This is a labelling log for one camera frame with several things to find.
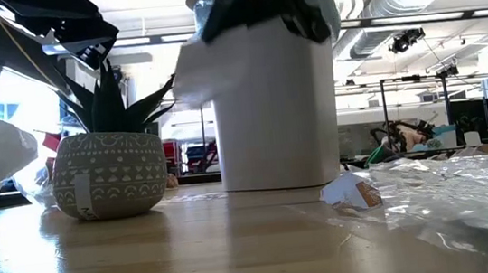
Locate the black ceiling camera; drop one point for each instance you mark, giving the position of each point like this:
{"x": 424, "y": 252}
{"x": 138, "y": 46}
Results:
{"x": 406, "y": 40}

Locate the white printed paper slip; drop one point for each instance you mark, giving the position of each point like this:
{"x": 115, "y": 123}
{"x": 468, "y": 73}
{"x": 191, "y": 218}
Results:
{"x": 349, "y": 191}

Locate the white cup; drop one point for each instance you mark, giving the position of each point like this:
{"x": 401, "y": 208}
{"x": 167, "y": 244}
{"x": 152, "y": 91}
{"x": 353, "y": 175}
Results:
{"x": 472, "y": 139}

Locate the white triangular paper piece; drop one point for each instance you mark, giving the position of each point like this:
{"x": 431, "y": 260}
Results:
{"x": 201, "y": 73}

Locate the succulent in patterned grey pot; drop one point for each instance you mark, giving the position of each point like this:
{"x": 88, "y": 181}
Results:
{"x": 107, "y": 178}

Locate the red tool cart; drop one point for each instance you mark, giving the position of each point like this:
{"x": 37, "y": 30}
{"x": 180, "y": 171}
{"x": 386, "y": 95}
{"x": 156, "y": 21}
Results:
{"x": 172, "y": 155}

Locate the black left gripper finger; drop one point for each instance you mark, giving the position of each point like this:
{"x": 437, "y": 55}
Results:
{"x": 93, "y": 39}

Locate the person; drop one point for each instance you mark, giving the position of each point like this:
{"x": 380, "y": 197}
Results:
{"x": 412, "y": 137}

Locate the ceiling light bar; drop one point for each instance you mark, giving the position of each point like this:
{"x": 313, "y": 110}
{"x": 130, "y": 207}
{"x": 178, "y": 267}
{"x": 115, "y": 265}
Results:
{"x": 147, "y": 40}

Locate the white plastic trash bin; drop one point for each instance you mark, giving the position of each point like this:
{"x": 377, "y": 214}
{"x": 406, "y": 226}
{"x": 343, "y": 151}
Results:
{"x": 278, "y": 119}

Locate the black stand frame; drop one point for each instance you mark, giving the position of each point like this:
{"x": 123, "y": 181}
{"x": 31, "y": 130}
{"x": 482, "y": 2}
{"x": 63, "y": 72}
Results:
{"x": 410, "y": 78}

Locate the clear plastic bag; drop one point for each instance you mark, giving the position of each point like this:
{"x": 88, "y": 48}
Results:
{"x": 459, "y": 195}

